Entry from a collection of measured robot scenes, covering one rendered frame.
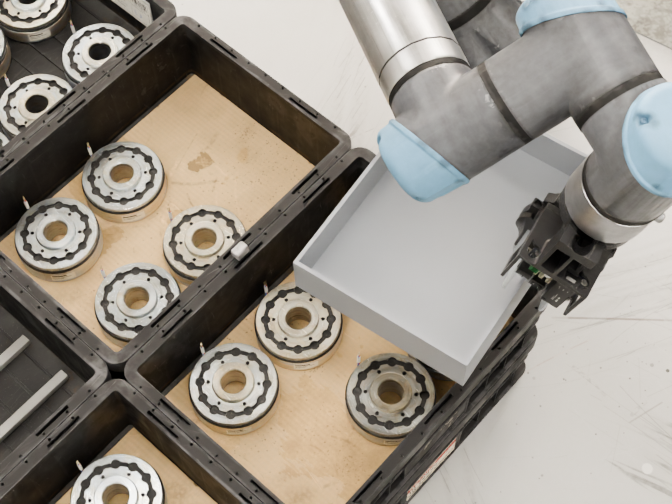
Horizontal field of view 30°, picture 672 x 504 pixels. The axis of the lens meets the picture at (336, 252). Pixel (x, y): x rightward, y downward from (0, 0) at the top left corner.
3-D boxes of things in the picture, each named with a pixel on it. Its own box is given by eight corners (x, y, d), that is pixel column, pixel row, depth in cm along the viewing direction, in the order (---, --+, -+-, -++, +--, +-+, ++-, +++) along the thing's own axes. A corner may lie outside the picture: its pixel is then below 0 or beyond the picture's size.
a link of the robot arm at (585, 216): (604, 125, 103) (688, 178, 103) (583, 149, 107) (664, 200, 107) (566, 194, 100) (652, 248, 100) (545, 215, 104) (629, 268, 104)
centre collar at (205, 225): (202, 216, 154) (201, 213, 153) (233, 237, 153) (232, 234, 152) (176, 244, 152) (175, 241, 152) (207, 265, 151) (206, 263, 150)
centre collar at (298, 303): (298, 293, 149) (298, 290, 148) (327, 319, 147) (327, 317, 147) (268, 320, 147) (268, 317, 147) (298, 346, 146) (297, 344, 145)
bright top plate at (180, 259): (200, 192, 156) (199, 190, 156) (263, 235, 153) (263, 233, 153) (146, 249, 152) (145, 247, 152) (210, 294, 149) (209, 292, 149)
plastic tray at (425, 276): (435, 103, 138) (437, 76, 134) (596, 188, 133) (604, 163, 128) (295, 285, 128) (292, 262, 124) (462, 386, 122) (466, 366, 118)
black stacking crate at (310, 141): (192, 67, 171) (183, 14, 161) (355, 192, 161) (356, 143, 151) (-31, 260, 157) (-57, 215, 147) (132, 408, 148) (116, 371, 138)
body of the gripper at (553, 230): (494, 275, 115) (540, 226, 104) (535, 204, 118) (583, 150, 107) (565, 320, 115) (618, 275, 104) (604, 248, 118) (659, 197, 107)
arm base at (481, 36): (483, 26, 177) (445, -29, 173) (563, 10, 165) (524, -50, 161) (428, 99, 171) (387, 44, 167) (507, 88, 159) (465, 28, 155)
